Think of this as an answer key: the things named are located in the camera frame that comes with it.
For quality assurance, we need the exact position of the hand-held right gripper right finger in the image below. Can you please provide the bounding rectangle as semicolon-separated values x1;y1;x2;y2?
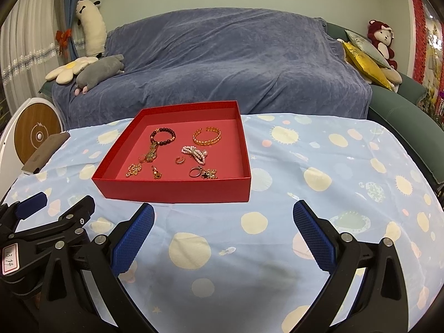
292;199;413;333

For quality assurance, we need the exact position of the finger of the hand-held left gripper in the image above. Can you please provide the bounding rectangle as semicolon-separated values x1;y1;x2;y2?
14;195;96;248
0;191;48;230

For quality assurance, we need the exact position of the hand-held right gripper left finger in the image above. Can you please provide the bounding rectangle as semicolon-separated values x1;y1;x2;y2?
36;203;155;333

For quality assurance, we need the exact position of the red cardboard box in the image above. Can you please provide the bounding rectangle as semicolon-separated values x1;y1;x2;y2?
91;100;252;204

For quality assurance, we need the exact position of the gold link watch bracelet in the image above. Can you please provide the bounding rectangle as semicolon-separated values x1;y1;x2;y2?
139;142;161;163

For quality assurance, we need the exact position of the white pearl bracelet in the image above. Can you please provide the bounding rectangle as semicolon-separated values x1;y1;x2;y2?
181;145;209;165

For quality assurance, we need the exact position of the brown phone case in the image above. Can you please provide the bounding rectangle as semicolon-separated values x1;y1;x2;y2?
21;132;71;176

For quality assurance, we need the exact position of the white device with wooden disc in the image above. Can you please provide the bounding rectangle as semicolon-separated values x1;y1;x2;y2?
0;96;68;181

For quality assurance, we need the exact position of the gold open bangle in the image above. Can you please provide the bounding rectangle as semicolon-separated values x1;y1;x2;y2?
192;127;222;147

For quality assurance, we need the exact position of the flower shaped cushion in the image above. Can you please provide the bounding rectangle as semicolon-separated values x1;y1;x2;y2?
45;56;99;85

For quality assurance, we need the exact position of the grey plush toy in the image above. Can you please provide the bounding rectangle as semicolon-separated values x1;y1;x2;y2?
74;54;125;95

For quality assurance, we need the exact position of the red bow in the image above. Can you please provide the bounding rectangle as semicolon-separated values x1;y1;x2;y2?
55;29;72;56

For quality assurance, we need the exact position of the white sheer curtain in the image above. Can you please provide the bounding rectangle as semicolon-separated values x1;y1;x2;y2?
0;0;70;122

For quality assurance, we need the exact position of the flowering plant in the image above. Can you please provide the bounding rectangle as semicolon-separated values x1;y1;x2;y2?
420;87;444;129

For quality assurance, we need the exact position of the beige cushion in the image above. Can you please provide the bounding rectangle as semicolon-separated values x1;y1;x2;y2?
380;67;403;85

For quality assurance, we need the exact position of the yellow cushion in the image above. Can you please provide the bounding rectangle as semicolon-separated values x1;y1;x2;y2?
342;41;396;92

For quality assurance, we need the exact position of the white plush toy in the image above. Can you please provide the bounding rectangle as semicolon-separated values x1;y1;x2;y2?
75;0;108;58

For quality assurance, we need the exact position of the blue-covered sofa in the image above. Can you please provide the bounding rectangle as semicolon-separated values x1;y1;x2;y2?
51;7;373;130

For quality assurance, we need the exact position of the grey green cushion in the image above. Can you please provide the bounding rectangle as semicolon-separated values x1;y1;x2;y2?
344;29;392;70

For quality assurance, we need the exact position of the blue curtain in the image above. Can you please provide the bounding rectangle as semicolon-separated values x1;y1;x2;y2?
62;0;87;59

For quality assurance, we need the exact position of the red monkey plush toy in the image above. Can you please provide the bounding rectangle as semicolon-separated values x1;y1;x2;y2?
368;20;399;72

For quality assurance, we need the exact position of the red lattice hanging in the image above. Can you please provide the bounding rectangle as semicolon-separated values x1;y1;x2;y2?
404;0;444;87

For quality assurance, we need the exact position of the dark bead bracelet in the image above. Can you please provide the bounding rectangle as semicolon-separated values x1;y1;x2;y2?
149;128;176;146

